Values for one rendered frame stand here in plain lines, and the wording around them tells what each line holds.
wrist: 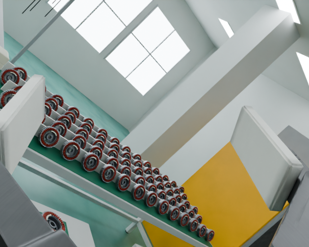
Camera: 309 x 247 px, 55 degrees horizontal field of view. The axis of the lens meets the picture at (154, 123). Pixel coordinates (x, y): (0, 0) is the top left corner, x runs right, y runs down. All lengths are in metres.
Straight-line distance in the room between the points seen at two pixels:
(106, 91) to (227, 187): 4.69
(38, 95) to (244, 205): 3.47
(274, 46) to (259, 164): 4.24
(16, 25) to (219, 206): 5.15
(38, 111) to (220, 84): 3.92
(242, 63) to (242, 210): 1.87
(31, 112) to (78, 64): 6.99
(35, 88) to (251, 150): 0.13
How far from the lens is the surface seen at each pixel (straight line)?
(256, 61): 4.29
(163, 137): 4.04
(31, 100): 0.17
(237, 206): 3.63
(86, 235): 1.40
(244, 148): 0.20
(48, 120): 1.86
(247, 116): 0.20
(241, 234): 3.53
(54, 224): 1.23
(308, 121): 6.09
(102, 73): 7.38
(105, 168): 1.89
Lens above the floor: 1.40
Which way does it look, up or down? 5 degrees down
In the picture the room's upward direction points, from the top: 46 degrees clockwise
